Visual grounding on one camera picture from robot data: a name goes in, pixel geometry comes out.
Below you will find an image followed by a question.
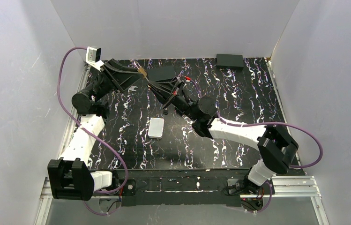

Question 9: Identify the brass padlock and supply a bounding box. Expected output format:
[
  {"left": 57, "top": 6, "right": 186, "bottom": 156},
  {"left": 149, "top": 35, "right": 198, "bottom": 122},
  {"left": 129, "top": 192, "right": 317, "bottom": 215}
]
[{"left": 133, "top": 61, "right": 148, "bottom": 80}]

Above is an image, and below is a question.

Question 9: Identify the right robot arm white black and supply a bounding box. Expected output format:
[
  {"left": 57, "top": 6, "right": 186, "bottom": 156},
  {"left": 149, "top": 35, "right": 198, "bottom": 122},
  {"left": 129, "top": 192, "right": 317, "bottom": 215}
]
[{"left": 148, "top": 78, "right": 299, "bottom": 195}]

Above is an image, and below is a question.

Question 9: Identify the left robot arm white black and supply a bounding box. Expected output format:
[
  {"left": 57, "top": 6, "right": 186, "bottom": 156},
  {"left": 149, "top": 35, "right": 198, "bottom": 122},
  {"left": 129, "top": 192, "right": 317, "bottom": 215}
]
[{"left": 47, "top": 59, "right": 146, "bottom": 201}]

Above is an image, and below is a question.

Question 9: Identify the silver open-end wrench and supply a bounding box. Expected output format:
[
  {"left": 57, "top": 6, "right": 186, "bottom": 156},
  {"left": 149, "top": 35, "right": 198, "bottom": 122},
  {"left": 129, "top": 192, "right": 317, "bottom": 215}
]
[{"left": 128, "top": 86, "right": 138, "bottom": 92}]

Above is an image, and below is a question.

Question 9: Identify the black flat pad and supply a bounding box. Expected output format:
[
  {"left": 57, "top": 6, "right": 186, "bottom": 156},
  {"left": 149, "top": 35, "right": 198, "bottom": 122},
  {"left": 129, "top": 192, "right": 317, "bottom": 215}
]
[{"left": 147, "top": 66, "right": 176, "bottom": 82}]

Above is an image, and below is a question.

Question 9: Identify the black rectangular box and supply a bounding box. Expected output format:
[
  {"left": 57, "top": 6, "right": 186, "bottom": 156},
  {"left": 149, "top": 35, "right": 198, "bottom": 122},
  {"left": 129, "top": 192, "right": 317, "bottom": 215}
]
[{"left": 216, "top": 54, "right": 245, "bottom": 69}]

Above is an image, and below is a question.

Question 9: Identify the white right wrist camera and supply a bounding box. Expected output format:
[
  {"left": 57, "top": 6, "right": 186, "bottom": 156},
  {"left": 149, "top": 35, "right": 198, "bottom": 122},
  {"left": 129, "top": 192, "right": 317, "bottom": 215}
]
[{"left": 176, "top": 76, "right": 192, "bottom": 92}]

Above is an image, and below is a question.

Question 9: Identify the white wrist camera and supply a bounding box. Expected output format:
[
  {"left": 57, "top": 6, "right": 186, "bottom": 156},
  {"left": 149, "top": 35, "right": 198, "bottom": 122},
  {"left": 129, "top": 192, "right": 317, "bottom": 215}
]
[
  {"left": 85, "top": 46, "right": 104, "bottom": 71},
  {"left": 176, "top": 76, "right": 192, "bottom": 92}
]

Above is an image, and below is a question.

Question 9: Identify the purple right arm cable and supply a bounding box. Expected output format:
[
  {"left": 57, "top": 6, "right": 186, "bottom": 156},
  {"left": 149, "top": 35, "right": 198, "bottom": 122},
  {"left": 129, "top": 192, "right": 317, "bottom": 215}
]
[{"left": 189, "top": 78, "right": 324, "bottom": 213}]

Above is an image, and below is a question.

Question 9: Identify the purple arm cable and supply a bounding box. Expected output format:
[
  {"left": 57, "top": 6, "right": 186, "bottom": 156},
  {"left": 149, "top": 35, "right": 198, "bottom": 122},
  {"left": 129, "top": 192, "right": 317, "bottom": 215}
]
[
  {"left": 189, "top": 78, "right": 324, "bottom": 213},
  {"left": 56, "top": 46, "right": 129, "bottom": 216}
]

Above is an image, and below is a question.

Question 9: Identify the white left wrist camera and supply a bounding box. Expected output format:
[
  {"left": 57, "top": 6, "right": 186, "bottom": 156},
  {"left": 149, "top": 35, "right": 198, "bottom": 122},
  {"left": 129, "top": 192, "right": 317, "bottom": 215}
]
[{"left": 85, "top": 46, "right": 104, "bottom": 71}]

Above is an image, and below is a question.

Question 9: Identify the white network switch box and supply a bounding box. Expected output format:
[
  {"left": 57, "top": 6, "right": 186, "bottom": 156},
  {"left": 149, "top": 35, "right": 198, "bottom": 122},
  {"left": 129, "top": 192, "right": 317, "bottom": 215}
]
[{"left": 148, "top": 118, "right": 164, "bottom": 139}]

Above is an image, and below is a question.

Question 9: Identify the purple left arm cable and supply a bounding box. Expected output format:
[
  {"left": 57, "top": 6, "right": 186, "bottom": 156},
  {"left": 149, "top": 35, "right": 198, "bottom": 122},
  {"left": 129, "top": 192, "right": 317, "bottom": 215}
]
[{"left": 56, "top": 46, "right": 129, "bottom": 216}]

